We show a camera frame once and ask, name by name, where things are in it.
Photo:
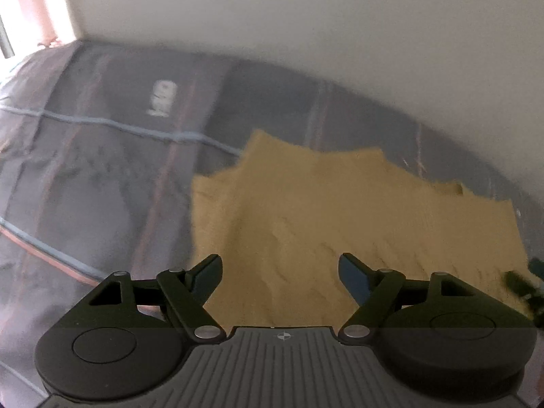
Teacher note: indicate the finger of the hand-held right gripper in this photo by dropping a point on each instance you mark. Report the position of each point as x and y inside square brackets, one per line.
[519, 282]

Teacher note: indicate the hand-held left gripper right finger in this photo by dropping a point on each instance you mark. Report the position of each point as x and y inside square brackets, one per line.
[353, 275]

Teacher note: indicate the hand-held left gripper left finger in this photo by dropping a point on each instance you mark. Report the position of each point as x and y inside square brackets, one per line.
[207, 275]

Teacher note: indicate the blue plaid bed sheet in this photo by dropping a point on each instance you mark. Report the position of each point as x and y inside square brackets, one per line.
[85, 170]

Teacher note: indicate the pink curtain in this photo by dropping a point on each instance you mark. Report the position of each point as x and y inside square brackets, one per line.
[42, 12]

